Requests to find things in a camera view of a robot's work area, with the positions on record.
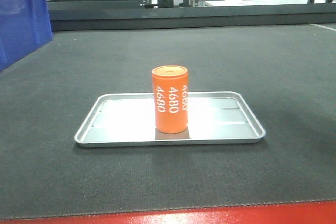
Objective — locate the blue bin on conveyor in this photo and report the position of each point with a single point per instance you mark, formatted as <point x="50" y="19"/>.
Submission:
<point x="25" y="27"/>

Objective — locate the dark grey conveyor belt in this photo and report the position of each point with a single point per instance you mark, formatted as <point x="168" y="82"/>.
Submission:
<point x="286" y="75"/>

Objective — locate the red conveyor edge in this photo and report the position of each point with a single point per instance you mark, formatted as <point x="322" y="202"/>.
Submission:
<point x="307" y="212"/>

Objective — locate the orange cylindrical capacitor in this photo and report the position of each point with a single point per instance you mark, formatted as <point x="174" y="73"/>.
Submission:
<point x="170" y="88"/>

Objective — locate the silver metal tray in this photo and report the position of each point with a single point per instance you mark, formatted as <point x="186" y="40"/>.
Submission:
<point x="146" y="119"/>

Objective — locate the white background table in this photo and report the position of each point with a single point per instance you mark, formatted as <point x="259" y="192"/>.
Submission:
<point x="232" y="3"/>

